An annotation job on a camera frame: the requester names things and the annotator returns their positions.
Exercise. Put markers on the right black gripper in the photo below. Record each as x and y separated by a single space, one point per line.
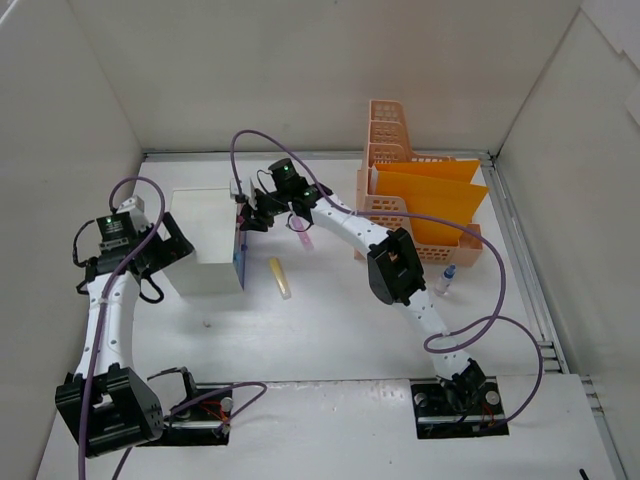
261 206

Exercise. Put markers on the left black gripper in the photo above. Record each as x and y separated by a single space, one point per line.
163 242

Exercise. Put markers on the white mini drawer cabinet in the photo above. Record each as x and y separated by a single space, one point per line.
207 218

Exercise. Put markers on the orange folder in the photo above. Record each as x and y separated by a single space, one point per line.
439 189

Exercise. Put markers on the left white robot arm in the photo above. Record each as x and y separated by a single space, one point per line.
104 403

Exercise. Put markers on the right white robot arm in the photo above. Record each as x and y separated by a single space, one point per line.
395 272

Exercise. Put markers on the pink desk organizer rack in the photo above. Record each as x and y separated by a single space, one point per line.
437 241

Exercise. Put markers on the purple drawer with knob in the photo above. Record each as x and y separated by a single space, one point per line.
239 261

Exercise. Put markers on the yellow highlighter pen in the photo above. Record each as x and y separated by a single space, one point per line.
280 277

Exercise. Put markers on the purple highlighter pen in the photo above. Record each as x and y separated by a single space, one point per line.
297 226

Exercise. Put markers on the small clear dropper bottle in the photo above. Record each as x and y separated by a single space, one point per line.
443 282

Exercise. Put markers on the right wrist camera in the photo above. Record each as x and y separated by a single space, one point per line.
243 191

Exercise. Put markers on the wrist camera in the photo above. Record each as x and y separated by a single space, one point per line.
243 191
135 207

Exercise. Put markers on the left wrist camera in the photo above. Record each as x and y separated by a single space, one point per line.
135 207

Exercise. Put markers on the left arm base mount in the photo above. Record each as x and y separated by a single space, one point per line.
200 424

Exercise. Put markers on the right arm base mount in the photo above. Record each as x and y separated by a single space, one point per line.
435 418

